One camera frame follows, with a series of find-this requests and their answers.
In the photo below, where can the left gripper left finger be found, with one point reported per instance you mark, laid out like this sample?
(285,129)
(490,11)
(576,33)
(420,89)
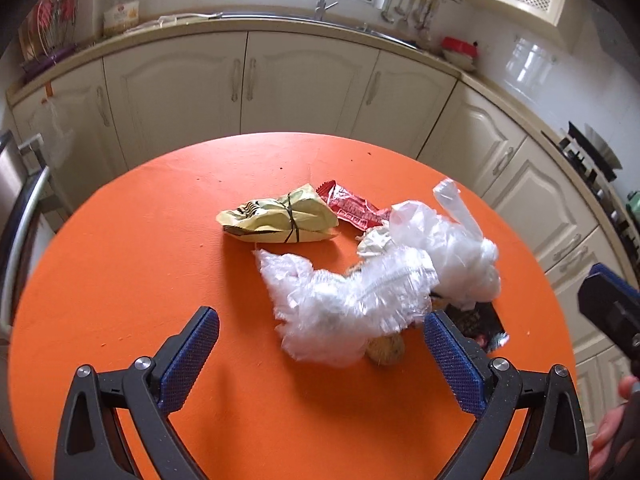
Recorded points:
(91,442)

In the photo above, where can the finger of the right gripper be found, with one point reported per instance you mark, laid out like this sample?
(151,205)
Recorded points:
(619,283)

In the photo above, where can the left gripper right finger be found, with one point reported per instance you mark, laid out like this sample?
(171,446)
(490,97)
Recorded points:
(552,442)

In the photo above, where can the black snack wrapper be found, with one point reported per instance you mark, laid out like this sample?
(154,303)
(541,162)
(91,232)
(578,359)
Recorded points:
(482,324)

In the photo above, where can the white plastic bag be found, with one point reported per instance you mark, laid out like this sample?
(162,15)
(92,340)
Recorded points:
(465,261)

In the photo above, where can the white paper ball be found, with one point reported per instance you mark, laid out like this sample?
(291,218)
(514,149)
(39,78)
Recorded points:
(376,241)

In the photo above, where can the clear plastic bag bundle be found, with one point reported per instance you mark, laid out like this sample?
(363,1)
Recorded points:
(329,318)

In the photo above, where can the person's right hand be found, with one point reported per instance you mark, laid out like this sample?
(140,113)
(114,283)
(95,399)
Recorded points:
(601,444)

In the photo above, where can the beige countertop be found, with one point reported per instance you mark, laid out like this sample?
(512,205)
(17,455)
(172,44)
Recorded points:
(300,27)

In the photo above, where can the green electric cooker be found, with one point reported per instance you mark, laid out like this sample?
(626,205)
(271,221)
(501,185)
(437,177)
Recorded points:
(633,205)

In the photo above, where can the black gas stove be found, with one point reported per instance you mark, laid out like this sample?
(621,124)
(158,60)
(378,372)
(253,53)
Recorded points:
(598,175)

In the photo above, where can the steel wok pan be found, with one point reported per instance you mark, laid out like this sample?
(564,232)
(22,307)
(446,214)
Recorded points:
(602,148)

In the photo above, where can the orange round table cover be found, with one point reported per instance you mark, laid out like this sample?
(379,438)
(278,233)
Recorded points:
(140,256)

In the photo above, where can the red snack wrapper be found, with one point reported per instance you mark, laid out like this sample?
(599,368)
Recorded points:
(352,208)

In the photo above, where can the red lidded bowl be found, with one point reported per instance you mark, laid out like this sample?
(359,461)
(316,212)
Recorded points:
(460,53)

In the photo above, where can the hanging clear plastic bag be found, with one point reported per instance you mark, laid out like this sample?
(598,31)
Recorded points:
(51,122)

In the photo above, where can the yellow snack bag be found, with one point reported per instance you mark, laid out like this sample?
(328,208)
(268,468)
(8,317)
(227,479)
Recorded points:
(301,216)

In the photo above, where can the cream lower cabinets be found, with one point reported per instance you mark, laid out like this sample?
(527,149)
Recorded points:
(350,110)

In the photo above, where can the wooden cutting board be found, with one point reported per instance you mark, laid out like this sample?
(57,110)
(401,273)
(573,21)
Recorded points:
(28,37)

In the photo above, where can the large glass jar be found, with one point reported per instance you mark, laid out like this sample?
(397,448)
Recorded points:
(120,16)

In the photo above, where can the stainless steel sink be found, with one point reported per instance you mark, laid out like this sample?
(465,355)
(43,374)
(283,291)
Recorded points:
(364,29)

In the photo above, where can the wire dish rack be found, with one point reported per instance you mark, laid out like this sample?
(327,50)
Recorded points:
(56,21)

